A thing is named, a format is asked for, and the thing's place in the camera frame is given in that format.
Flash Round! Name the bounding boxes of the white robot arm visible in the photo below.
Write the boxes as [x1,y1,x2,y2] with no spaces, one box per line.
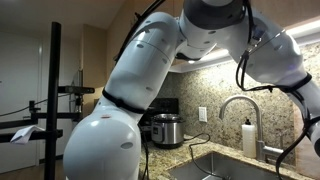
[63,0,320,180]

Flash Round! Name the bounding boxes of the stainless steel pressure cooker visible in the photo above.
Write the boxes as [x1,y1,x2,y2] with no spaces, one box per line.
[151,114,184,149]

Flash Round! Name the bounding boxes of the black stove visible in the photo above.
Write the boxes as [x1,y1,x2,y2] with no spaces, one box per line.
[139,98,179,126]

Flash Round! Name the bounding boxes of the wooden upper cabinets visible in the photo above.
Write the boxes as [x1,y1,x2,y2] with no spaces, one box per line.
[106,0,320,73]

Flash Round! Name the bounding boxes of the white soap dispenser bottle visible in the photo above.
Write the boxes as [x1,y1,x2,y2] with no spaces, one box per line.
[242,119,256,158]

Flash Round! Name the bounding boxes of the stainless steel sink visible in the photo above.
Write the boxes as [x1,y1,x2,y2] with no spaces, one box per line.
[166,151,301,180]

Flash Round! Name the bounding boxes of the curved steel faucet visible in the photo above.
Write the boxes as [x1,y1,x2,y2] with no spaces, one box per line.
[219,95,283,161]

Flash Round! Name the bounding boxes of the white paper tag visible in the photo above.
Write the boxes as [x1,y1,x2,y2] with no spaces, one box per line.
[10,125,43,145]

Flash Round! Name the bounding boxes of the under-cabinet light strip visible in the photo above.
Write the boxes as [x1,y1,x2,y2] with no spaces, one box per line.
[186,19,320,65]

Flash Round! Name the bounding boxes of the wooden cutting board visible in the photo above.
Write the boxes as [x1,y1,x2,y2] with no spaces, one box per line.
[293,103,320,180]

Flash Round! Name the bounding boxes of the white wall outlet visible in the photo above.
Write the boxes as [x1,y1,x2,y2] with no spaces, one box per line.
[199,107,207,122]

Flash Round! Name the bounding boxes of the black cooker power cord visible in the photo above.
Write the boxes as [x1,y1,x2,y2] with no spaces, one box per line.
[183,133,231,180]

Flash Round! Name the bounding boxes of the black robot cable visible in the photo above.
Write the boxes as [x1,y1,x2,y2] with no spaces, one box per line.
[113,0,320,180]

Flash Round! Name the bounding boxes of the black metal camera stand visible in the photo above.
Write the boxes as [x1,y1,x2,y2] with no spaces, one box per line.
[1,22,95,180]

